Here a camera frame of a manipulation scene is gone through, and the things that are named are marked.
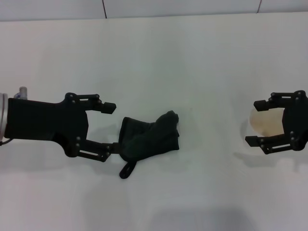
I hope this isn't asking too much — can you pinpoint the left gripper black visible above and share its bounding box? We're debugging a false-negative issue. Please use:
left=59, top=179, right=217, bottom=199
left=5, top=92, right=121, bottom=163

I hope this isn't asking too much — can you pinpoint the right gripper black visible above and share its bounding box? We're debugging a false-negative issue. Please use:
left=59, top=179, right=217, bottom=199
left=244, top=90, right=308, bottom=155

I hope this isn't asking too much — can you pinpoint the dark blue rag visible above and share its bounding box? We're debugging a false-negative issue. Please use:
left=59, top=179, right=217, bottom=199
left=117, top=110, right=181, bottom=180

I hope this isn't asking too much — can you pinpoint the white paper cup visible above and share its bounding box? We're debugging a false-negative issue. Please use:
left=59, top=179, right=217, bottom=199
left=241, top=107, right=286, bottom=147

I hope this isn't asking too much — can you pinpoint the left gripper silver cable plug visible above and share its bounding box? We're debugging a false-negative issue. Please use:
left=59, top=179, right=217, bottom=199
left=15, top=86, right=29, bottom=100

